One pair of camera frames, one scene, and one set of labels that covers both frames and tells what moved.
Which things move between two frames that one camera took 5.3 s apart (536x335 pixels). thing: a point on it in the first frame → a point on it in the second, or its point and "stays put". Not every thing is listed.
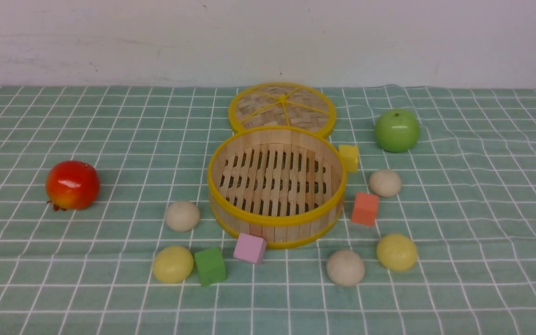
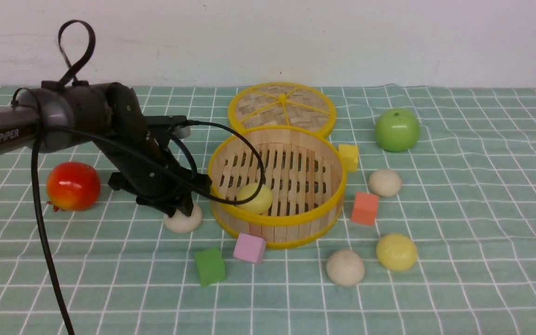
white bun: [385, 183] stays put
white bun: [182, 216] stays put
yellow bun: [173, 264] → [261, 203]
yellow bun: [397, 252] stays put
